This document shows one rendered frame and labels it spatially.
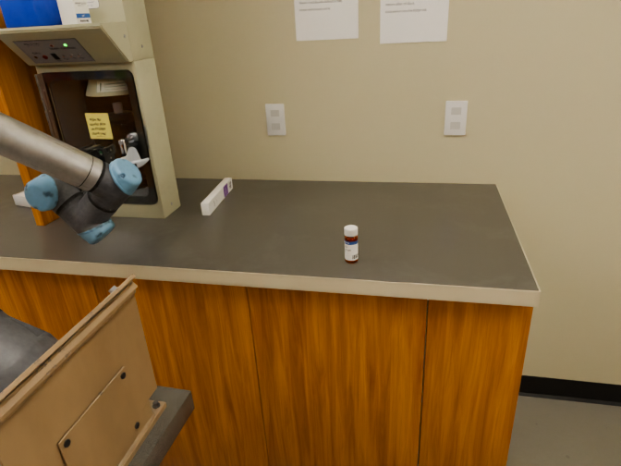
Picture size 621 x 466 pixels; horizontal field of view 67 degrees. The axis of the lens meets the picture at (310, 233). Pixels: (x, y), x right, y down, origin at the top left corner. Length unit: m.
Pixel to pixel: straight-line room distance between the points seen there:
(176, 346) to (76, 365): 0.81
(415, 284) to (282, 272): 0.31
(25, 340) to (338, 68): 1.30
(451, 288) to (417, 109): 0.78
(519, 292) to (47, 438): 0.90
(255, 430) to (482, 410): 0.66
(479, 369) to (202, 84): 1.32
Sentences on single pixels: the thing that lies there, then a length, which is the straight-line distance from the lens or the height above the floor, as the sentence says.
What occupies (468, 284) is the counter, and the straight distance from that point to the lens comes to 1.11.
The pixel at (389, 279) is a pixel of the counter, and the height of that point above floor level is 0.94.
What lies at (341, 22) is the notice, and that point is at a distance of 1.69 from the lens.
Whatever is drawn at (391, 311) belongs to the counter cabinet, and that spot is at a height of 0.84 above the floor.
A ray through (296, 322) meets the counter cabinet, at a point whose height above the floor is 0.78.
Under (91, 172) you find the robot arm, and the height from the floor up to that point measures 1.22.
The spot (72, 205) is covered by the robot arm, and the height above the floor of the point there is 1.14.
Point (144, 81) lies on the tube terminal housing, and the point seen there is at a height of 1.35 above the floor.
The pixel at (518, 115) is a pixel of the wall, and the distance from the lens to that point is 1.74.
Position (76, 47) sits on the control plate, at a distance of 1.47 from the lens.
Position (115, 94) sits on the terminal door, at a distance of 1.50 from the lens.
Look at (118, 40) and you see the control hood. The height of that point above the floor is 1.47.
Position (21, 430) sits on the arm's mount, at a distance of 0.60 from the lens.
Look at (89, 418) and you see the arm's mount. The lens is 0.68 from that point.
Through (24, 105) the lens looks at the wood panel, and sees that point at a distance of 1.68.
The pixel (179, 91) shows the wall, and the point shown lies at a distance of 1.90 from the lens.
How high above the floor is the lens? 1.50
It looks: 25 degrees down
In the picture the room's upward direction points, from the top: 3 degrees counter-clockwise
